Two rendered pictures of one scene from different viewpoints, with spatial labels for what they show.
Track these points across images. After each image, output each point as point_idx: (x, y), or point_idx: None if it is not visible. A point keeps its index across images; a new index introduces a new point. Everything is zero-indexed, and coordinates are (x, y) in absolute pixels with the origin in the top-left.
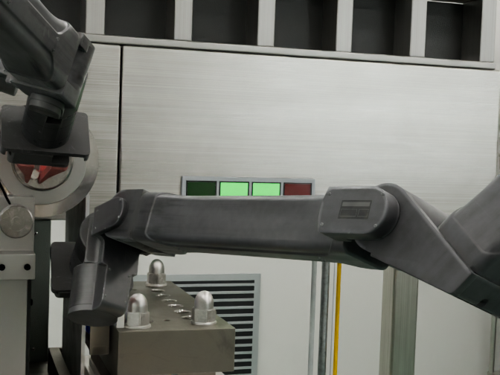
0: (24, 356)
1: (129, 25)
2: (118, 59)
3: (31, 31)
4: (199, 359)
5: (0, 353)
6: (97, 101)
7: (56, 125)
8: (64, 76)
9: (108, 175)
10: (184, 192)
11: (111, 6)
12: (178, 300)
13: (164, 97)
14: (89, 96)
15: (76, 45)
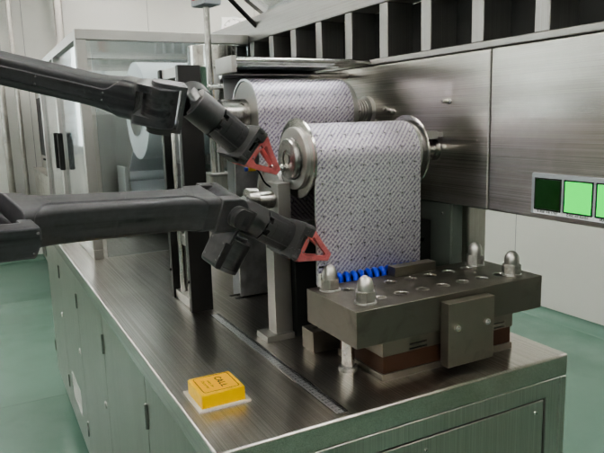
0: (274, 288)
1: (533, 23)
2: (488, 62)
3: (69, 93)
4: (339, 329)
5: (267, 281)
6: (475, 102)
7: (211, 137)
8: (127, 111)
9: (481, 168)
10: (533, 189)
11: (519, 8)
12: (450, 287)
13: (521, 93)
14: (470, 99)
15: (131, 92)
